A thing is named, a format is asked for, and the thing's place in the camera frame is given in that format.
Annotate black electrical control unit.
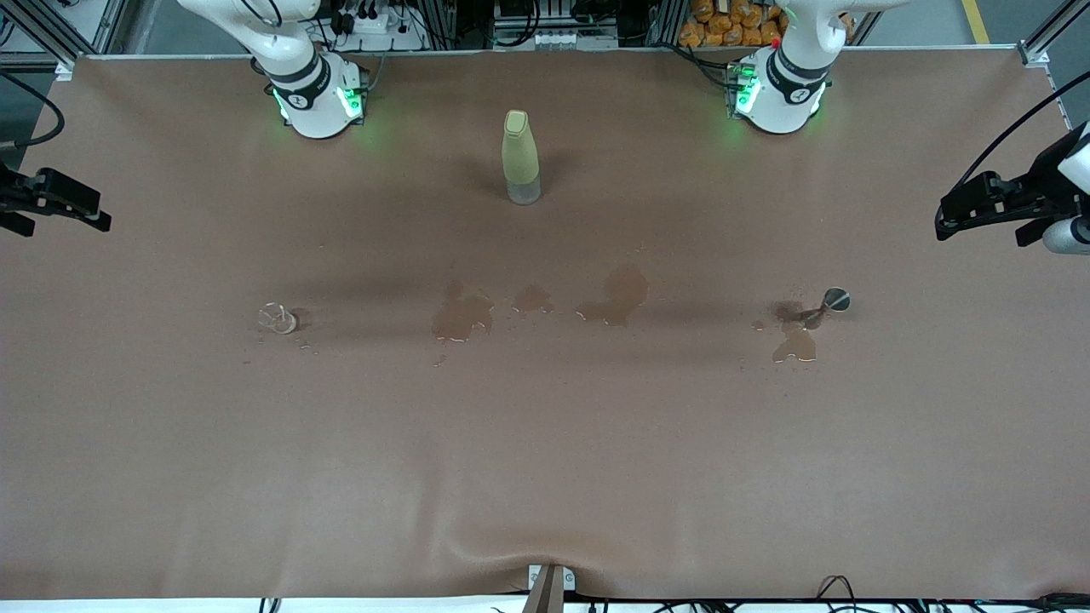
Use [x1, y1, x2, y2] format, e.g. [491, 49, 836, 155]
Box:
[494, 0, 621, 50]

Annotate metal table edge bracket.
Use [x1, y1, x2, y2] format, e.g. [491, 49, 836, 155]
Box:
[521, 564, 577, 613]

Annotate orange packaged snacks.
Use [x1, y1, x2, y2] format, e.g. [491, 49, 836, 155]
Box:
[679, 0, 789, 48]

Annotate white power strip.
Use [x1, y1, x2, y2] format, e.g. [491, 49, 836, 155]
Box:
[336, 7, 411, 37]

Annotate brown table mat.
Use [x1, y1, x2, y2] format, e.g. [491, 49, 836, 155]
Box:
[0, 47, 1090, 601]

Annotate yellow-green bottle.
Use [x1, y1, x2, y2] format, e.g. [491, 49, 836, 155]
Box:
[502, 109, 542, 206]

